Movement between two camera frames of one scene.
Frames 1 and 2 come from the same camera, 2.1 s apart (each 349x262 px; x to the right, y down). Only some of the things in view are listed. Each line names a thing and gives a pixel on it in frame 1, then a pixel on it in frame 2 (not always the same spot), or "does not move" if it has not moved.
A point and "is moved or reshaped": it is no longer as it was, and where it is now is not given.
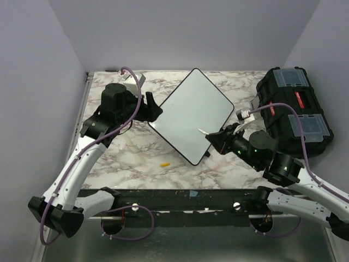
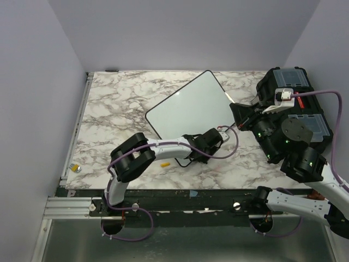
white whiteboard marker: [203, 131] is moved or reshaped
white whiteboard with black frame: [196, 103] is moved or reshaped
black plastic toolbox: [292, 84] does not move
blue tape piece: [193, 193] does not move
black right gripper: [221, 140] to [244, 114]
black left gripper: [149, 112] to [204, 159]
